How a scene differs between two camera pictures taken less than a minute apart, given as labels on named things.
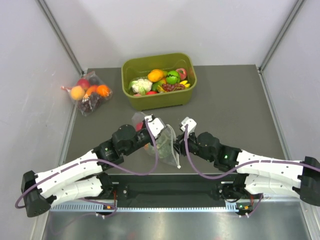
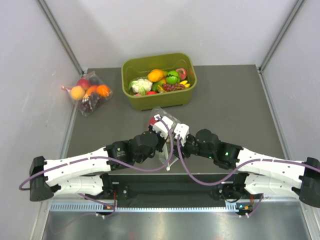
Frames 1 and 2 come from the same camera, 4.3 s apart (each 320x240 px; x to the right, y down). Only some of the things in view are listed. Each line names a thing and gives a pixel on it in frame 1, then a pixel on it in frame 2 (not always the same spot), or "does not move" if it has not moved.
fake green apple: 173,77 does not move
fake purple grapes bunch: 172,87 does not move
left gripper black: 151,143 to 162,139
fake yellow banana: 184,82 does not move
